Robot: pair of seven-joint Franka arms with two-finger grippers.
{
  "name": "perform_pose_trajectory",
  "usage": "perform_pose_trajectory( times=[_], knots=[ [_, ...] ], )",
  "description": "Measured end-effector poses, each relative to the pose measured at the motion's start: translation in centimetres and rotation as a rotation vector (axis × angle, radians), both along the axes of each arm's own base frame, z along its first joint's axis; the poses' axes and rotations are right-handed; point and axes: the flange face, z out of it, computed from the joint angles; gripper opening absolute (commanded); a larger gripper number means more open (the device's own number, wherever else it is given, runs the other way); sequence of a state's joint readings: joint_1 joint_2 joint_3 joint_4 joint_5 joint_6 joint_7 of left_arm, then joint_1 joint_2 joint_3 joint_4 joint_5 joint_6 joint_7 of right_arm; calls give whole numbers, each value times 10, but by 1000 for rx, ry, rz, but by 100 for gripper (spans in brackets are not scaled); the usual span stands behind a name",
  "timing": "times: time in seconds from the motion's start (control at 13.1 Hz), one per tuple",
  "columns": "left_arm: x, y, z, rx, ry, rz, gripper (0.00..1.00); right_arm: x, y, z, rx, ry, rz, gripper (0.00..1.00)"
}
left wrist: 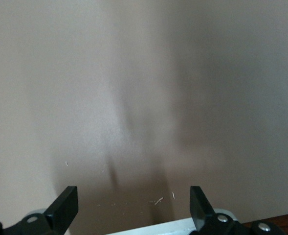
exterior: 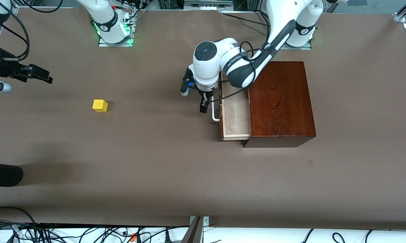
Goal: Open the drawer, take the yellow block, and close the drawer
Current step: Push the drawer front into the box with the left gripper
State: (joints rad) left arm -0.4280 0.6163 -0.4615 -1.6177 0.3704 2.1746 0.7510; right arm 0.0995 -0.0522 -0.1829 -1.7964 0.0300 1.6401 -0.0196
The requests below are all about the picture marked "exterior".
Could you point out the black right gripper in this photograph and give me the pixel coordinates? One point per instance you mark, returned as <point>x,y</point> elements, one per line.
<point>7,69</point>

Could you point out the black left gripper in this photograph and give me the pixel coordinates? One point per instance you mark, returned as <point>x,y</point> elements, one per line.
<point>202,96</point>

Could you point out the yellow block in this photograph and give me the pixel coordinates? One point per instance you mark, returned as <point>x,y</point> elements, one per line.
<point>100,105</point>

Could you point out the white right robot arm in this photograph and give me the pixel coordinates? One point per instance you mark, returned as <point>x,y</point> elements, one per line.
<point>105,20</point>

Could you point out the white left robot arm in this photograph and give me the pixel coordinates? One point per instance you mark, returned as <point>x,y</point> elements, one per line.
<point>206,74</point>

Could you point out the dark brown wooden cabinet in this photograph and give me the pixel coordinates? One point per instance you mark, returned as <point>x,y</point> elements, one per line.
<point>280,101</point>

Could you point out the white power strip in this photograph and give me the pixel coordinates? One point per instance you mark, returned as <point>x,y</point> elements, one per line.
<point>206,4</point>

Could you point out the black ribbed cylinder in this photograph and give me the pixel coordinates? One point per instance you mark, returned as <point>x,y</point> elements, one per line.
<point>3,173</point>

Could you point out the dark angled beam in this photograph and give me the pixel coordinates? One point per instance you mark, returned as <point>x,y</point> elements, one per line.
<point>192,234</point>

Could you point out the orange plug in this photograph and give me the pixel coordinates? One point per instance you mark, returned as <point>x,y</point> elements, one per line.
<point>133,238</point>

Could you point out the silver aluminium frame rail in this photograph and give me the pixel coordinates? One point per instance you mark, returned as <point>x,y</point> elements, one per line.
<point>20,4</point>

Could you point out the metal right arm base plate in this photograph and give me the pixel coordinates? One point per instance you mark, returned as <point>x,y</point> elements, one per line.
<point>115,44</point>

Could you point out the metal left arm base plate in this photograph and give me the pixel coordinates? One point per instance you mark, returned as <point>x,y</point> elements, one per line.
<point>300,48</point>

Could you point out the small metal bracket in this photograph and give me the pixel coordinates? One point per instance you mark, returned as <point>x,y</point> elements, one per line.
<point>206,221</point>

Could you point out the silver aluminium profile post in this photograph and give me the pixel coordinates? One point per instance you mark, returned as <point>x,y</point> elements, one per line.
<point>400,17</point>

